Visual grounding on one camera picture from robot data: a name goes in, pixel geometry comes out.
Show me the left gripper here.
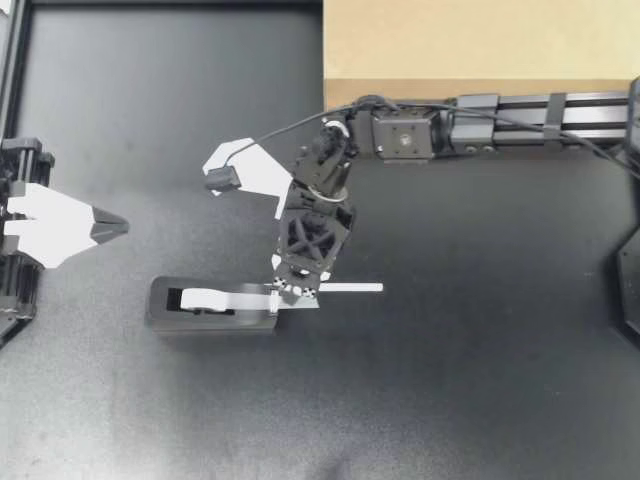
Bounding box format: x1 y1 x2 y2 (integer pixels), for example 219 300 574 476
0 182 131 269

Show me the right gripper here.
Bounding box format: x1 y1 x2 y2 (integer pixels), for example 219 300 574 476
271 185 358 308

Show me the black tape dispenser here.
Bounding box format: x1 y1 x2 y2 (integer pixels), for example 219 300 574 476
144 275 322 338

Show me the cardboard box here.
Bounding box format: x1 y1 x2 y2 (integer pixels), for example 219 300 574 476
323 0 640 113

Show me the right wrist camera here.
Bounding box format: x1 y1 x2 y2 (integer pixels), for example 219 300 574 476
202 136 295 222

